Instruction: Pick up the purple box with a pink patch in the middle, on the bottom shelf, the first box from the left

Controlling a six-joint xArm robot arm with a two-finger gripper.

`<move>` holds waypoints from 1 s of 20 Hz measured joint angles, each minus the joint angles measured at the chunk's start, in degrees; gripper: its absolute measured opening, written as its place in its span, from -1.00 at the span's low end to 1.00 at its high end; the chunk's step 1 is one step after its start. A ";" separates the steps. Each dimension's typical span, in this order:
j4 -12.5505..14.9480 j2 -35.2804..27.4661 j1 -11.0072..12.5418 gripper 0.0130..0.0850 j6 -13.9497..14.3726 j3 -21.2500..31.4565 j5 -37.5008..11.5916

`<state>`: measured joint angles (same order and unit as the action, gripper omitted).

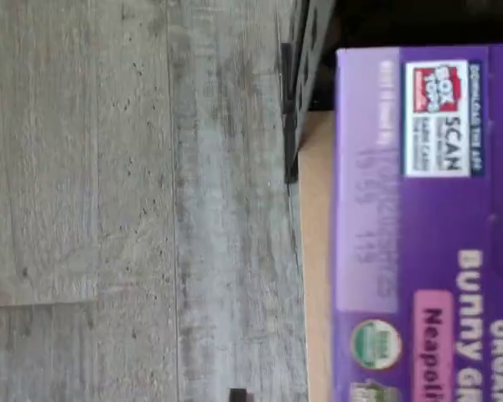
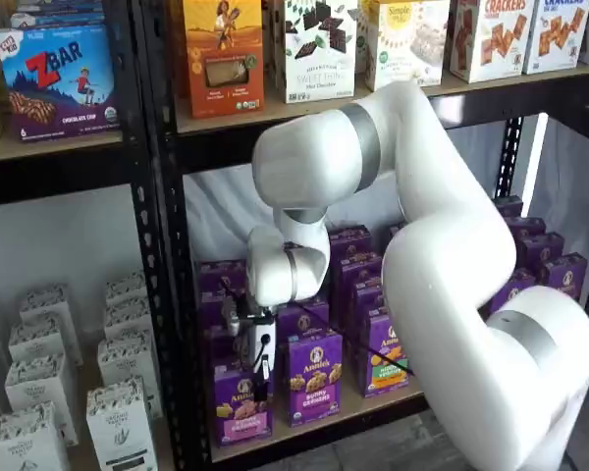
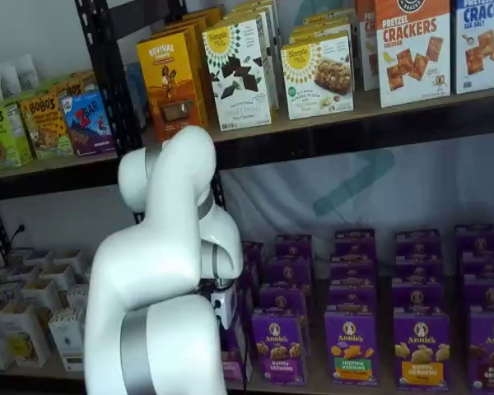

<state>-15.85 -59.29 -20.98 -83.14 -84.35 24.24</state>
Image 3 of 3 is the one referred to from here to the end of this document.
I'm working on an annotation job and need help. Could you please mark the purple Annie's box chocolate bunnies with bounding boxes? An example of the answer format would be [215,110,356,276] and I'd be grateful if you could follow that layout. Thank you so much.
[468,306,494,392]
[459,250,494,281]
[463,275,494,309]
[454,224,494,254]

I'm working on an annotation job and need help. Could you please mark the black power plug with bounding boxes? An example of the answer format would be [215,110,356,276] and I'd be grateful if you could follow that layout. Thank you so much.
[8,221,29,244]

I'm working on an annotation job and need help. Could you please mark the wooden shelf board under white boxes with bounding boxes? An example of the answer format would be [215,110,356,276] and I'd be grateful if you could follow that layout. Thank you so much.
[0,361,87,383]

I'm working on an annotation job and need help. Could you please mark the blue sea salt crackers box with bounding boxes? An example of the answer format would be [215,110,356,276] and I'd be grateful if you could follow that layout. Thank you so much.
[454,0,494,95]

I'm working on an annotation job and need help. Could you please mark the orange Revival box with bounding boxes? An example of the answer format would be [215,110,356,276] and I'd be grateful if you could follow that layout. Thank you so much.
[160,6,226,46]
[135,30,210,144]

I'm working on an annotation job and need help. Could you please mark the blue Zbar chocolate chip box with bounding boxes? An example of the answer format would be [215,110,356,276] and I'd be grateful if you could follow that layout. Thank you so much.
[60,90,117,158]

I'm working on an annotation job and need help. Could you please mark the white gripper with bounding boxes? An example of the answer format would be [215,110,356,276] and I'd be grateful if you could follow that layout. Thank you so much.
[211,282,237,330]

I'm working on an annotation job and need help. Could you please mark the purple Annie's box green patch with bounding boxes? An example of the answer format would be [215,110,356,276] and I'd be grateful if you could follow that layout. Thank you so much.
[334,229,375,260]
[330,255,376,289]
[324,310,380,388]
[328,283,378,316]

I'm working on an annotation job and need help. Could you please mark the green Bobo's box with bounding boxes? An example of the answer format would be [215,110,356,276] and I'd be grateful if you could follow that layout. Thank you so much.
[0,101,33,171]

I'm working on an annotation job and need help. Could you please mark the orange pretzel crackers box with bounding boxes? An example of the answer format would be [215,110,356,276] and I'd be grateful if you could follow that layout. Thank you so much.
[355,0,380,92]
[373,0,453,109]

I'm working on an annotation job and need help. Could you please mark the white Simple Mills bars box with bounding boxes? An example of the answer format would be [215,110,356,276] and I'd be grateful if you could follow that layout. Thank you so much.
[279,30,356,121]
[287,7,355,42]

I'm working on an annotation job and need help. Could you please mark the white Simple Mills sweet thins box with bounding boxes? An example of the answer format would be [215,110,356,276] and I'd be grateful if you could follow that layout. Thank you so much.
[221,0,282,26]
[200,12,281,132]

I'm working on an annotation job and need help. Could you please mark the white backdrop sheet teal logo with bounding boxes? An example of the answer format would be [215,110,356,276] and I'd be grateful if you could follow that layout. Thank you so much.
[220,131,494,272]

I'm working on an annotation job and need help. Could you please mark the wooden shelf board under Zbar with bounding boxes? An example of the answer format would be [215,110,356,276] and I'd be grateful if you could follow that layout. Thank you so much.
[0,151,120,182]

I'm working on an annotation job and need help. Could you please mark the wooden shelf board under crackers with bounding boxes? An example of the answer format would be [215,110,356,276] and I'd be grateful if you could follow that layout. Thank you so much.
[142,86,494,143]

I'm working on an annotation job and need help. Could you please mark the purple Annie's box yellow patch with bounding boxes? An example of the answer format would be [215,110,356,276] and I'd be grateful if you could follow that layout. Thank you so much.
[394,253,444,285]
[392,279,445,312]
[394,229,441,258]
[393,308,450,392]

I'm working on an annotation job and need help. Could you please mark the black metal rack with Annie's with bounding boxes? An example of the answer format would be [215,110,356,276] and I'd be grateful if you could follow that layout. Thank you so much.
[74,0,494,395]

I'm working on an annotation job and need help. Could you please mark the purple Annie's box pink patch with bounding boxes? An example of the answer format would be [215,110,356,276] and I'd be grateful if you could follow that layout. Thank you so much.
[220,324,253,384]

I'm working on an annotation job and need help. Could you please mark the orange Bobo's box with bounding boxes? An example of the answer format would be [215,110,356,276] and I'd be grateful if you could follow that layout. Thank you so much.
[19,92,75,161]
[44,73,90,100]

